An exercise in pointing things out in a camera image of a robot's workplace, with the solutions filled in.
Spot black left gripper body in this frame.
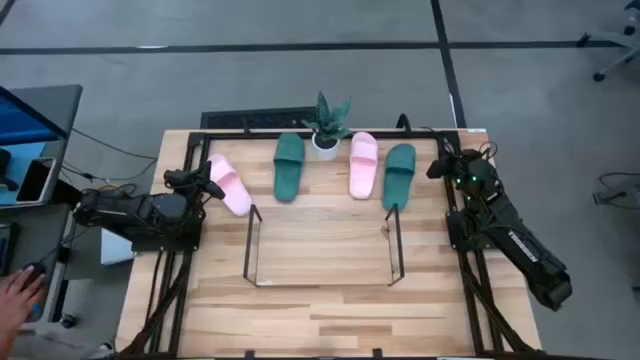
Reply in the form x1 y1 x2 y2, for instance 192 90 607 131
172 169 207 200

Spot pink rubber slide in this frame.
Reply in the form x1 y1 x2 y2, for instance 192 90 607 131
207 153 253 217
348 131 379 200

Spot green rubber slide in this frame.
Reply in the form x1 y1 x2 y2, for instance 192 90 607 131
382 143 417 212
273 132 306 203

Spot black smartphone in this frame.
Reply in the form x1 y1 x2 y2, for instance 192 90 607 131
15 157 57 204

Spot computer monitor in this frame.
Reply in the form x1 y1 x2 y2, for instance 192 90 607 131
0 85 69 146

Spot black keyboard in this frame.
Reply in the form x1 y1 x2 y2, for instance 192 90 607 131
0 222 21 277

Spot black-framed wooden shelf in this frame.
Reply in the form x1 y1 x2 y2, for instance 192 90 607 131
243 203 405 288

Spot white box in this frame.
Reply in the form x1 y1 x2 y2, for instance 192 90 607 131
99 227 137 266

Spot grey desk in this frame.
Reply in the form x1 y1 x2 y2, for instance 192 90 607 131
0 83 84 331

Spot green plant in white pot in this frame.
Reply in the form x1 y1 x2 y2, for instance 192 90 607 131
301 90 354 162

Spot grey office chair base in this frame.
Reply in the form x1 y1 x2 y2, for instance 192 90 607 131
577 0 640 83

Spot black floor mat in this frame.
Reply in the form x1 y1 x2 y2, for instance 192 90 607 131
200 106 319 130

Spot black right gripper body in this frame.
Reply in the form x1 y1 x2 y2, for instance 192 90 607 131
443 151 484 194

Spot person's hand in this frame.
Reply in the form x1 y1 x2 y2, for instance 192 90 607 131
0 266 47 360

